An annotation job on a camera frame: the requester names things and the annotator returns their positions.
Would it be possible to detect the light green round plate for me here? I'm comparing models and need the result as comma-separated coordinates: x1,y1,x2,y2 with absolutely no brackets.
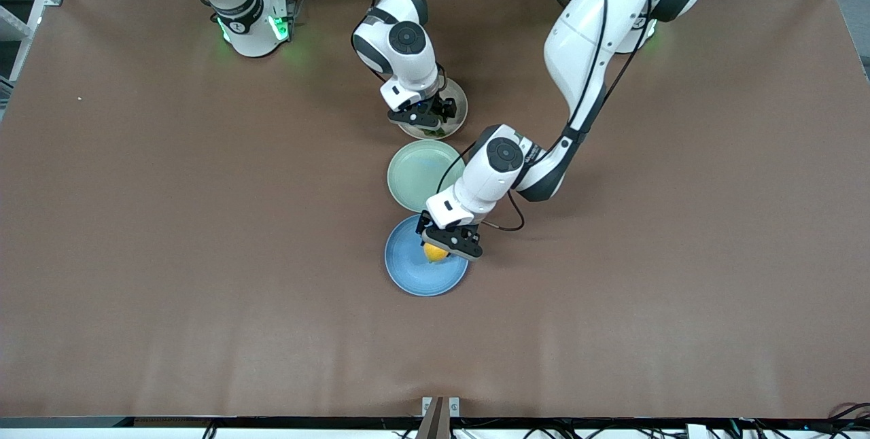
387,139,467,213

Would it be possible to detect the blue round plate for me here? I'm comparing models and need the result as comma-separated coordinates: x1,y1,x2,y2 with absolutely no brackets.
384,213,470,298

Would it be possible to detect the beige round plate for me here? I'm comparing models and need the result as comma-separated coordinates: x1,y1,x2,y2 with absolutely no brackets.
396,77,469,141

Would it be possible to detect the metal table edge bracket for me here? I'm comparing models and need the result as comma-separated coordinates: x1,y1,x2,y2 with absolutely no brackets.
416,396,461,439

